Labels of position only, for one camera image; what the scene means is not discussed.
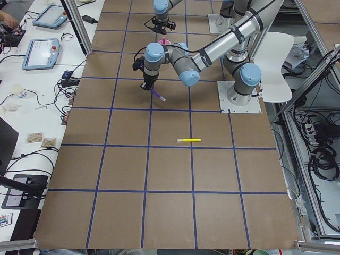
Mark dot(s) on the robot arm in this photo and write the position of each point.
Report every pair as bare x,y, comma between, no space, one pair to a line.
250,17
162,9

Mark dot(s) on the pink mesh cup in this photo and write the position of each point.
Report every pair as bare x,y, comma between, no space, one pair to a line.
167,42

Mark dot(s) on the seated person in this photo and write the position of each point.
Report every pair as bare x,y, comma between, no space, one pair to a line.
9,20

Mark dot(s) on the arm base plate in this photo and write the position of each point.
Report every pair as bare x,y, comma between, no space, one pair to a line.
232,102
219,24

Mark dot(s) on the teach pendant near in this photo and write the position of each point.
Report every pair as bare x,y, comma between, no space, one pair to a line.
41,54

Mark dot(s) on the white chair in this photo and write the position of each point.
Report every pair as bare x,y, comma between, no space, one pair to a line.
270,57

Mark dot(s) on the teach pendant far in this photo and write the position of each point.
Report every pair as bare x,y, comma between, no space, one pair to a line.
52,17

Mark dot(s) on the aluminium frame post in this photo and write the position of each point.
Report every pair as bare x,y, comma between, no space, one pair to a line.
75,18

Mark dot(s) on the black power adapter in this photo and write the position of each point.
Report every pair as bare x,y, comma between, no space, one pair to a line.
89,19

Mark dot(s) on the yellow highlighter pen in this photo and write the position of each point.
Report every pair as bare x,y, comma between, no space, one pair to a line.
189,140

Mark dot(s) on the teach pendant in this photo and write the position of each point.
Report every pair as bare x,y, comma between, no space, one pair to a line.
52,17
41,54

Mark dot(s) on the white tape roll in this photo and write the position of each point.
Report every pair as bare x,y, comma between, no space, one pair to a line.
18,91

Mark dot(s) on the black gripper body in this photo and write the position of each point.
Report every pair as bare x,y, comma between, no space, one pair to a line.
160,25
149,78

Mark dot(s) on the purple highlighter pen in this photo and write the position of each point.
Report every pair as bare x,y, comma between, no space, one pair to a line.
154,92

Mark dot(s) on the black camera stand base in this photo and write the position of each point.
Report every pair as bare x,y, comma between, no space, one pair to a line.
24,191

